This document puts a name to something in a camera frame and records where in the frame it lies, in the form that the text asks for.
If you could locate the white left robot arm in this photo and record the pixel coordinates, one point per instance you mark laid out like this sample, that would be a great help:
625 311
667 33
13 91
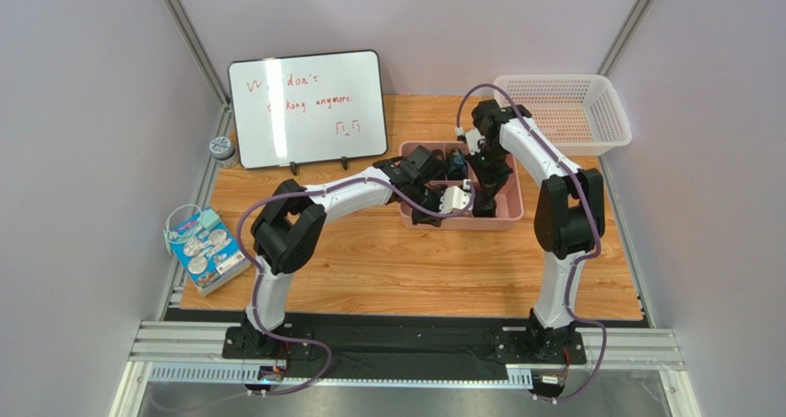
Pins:
287 228

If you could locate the whiteboard with red writing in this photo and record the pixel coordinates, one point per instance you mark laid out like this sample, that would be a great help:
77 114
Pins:
310 108

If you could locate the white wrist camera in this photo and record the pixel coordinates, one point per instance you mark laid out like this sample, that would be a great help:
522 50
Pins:
473 139
457 199

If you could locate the pink divided organizer box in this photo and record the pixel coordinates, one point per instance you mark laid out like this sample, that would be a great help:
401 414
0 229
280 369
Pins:
509 200

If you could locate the rolled blue tie right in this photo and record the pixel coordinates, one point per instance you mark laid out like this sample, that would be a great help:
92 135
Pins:
457 167

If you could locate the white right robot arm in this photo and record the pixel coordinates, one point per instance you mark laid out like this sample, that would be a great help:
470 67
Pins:
569 219

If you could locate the small white patterned jar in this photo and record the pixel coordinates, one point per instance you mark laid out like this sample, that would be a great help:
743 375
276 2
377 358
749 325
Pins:
224 152

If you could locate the dark floral necktie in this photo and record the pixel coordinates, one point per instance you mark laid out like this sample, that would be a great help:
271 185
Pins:
484 207

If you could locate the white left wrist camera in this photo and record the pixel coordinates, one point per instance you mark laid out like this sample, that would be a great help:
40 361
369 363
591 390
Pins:
457 199

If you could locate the white plastic mesh basket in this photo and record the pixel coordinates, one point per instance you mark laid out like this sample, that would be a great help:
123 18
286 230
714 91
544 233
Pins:
581 114

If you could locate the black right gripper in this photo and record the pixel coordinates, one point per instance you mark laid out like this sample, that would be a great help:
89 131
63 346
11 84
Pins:
486 183

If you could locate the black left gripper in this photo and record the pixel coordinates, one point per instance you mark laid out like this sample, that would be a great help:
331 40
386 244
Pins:
426 207

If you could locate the aluminium frame rail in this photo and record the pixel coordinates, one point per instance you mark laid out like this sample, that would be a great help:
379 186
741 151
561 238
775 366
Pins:
172 351

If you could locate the blue snack box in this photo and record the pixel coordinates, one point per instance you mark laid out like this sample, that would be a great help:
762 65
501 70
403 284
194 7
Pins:
204 246

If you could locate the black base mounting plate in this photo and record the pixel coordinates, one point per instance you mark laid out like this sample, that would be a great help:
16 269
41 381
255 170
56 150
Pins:
408 348

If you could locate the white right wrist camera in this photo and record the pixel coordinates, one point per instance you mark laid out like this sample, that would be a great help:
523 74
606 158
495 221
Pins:
473 139

